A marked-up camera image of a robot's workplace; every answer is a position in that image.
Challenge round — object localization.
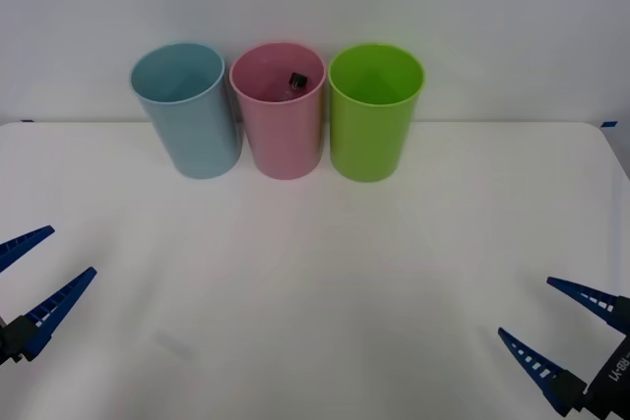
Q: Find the pink plastic bin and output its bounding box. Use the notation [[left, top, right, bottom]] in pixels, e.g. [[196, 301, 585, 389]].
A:
[[228, 41, 329, 181]]

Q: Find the dark drink bottle black cap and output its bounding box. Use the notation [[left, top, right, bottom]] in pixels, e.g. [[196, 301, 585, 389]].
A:
[[276, 71, 311, 104]]

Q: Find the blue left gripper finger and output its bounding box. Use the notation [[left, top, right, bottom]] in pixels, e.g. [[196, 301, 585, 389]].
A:
[[0, 225, 56, 274], [3, 267, 98, 363]]

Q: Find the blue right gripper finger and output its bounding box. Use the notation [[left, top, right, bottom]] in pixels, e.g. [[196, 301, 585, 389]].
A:
[[545, 275, 630, 316], [497, 327, 590, 418]]

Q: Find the green plastic bin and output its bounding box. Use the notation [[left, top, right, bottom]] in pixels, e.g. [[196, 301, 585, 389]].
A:
[[327, 42, 426, 183]]

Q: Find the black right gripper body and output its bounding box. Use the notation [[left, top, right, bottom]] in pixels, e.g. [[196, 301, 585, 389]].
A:
[[565, 330, 630, 420]]

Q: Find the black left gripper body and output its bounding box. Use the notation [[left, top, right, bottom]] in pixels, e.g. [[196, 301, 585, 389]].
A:
[[0, 317, 23, 368]]

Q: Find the pale blue plastic bin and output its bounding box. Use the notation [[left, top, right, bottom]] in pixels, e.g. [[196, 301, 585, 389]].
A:
[[129, 41, 243, 180]]

